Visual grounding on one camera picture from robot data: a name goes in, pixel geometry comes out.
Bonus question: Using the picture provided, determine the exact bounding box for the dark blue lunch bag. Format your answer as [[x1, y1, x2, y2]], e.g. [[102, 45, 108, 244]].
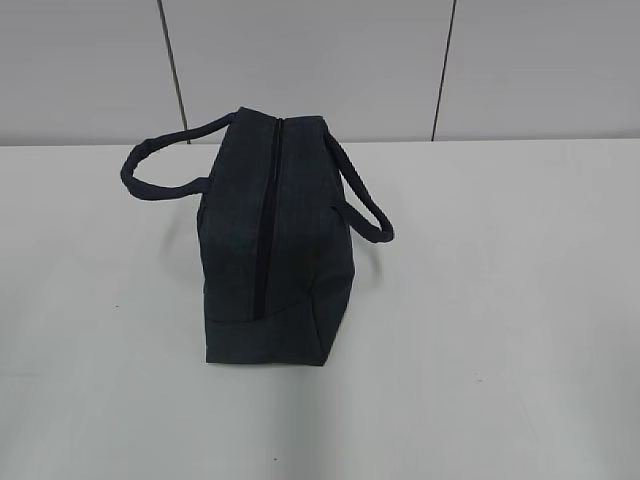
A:
[[120, 107, 394, 366]]

